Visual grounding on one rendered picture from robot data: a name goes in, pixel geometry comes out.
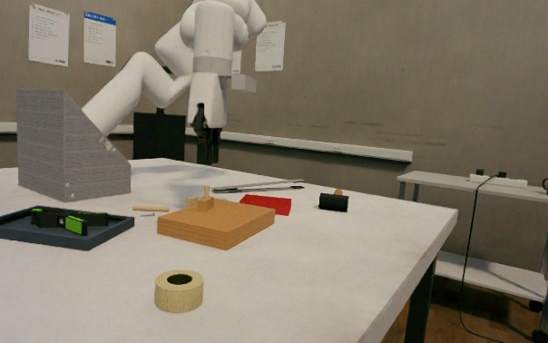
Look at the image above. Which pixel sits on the red shallow tray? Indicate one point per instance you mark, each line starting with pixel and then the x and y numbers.
pixel 282 206

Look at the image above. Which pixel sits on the dark green mallet with tan wooden handle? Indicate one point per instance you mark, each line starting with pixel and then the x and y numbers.
pixel 335 201

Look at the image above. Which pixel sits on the brown wooden board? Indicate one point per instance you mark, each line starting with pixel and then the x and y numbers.
pixel 223 227

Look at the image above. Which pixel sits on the small wooden block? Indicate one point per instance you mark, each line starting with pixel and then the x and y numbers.
pixel 205 204

